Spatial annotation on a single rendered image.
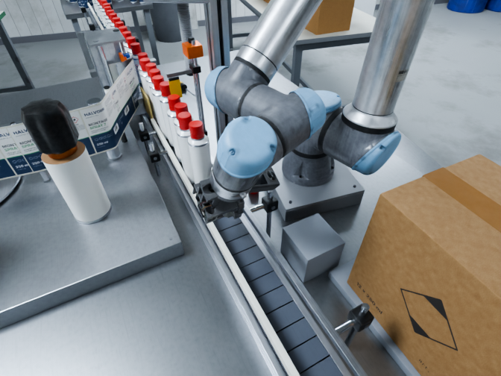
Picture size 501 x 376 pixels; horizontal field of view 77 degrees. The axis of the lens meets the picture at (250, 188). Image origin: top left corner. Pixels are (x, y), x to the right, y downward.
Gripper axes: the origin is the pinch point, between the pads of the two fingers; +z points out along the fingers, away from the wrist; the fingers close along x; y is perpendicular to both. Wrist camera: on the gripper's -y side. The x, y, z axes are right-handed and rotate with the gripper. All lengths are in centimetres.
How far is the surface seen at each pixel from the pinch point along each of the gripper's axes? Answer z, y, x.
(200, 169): 3.3, 1.1, -12.2
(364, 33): 74, -158, -96
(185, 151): 3.6, 2.7, -18.3
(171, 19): 258, -100, -317
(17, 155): 15, 41, -36
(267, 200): -5.7, -8.3, 2.9
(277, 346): -14.1, 4.6, 28.3
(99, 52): 17, 13, -65
